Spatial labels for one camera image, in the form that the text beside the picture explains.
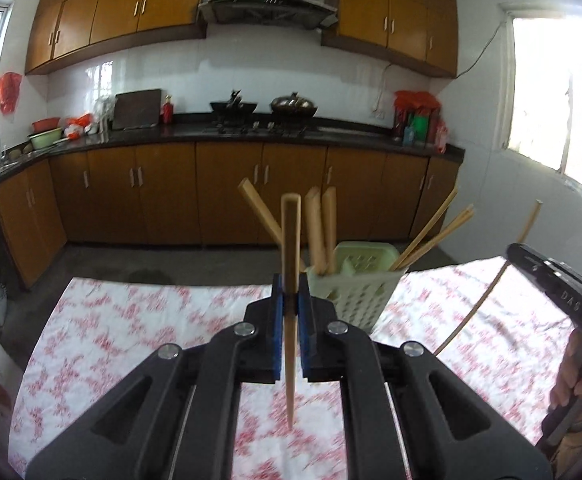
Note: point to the green basin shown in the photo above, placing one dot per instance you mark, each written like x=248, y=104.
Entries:
x=45, y=139

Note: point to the brown upper kitchen cabinets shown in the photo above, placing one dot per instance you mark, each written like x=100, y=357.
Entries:
x=116, y=10
x=396, y=15

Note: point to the red bag over bottles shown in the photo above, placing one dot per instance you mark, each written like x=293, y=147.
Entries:
x=416, y=100

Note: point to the black kitchen countertop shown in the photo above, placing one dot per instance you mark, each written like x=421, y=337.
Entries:
x=346, y=132

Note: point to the brown kitchen cabinets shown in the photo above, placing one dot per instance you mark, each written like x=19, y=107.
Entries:
x=396, y=15
x=116, y=10
x=171, y=190

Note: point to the red bottle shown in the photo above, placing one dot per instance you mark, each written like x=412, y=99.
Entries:
x=168, y=112

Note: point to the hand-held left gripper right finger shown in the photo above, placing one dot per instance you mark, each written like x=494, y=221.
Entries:
x=305, y=330

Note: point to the gas stove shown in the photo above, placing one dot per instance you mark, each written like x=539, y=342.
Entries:
x=251, y=127

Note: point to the dark open wok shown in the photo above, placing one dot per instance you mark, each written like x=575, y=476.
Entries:
x=233, y=107

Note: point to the bamboo chopstick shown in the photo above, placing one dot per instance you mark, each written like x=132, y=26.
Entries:
x=448, y=224
x=433, y=216
x=290, y=240
x=316, y=230
x=329, y=230
x=451, y=232
x=263, y=215
x=481, y=302

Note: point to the dark wok with lid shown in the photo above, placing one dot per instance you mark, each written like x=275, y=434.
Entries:
x=293, y=105

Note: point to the green perforated chopstick holder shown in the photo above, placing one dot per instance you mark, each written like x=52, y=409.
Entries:
x=356, y=300

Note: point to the dark cutting board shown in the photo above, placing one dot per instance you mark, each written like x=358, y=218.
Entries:
x=138, y=110

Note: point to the red and white plastic bag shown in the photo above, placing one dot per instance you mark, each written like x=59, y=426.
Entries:
x=76, y=127

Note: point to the red packet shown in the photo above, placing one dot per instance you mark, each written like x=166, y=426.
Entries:
x=442, y=137

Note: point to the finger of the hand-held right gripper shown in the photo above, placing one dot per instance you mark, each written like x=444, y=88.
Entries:
x=526, y=262

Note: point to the hanging red plastic bag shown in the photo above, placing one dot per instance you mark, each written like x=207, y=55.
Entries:
x=9, y=92

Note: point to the brown lower kitchen cabinets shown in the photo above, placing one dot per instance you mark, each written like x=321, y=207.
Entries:
x=171, y=190

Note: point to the green bottle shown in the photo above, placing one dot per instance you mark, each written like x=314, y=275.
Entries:
x=421, y=130

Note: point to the red basin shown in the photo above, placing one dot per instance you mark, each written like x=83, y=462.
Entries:
x=46, y=124

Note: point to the red floral white tablecloth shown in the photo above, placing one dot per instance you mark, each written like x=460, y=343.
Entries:
x=146, y=320

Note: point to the person's right hand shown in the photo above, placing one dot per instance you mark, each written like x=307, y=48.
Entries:
x=566, y=370

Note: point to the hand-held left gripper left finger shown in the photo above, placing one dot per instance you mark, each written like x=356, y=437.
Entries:
x=277, y=330

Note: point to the large bright window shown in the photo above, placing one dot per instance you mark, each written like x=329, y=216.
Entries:
x=541, y=90

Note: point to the blue bottle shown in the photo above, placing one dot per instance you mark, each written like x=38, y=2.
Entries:
x=409, y=136

